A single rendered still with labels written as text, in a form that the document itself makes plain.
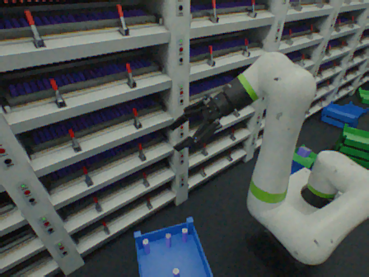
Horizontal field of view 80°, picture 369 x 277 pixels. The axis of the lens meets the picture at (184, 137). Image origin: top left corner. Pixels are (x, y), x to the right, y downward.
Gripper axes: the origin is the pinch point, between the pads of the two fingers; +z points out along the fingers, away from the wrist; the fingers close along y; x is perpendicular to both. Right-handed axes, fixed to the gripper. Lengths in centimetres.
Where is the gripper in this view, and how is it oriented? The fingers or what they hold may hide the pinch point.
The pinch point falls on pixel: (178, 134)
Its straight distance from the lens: 75.6
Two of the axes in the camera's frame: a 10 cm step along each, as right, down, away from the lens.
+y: -2.2, -7.3, 6.5
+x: -5.7, -4.5, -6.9
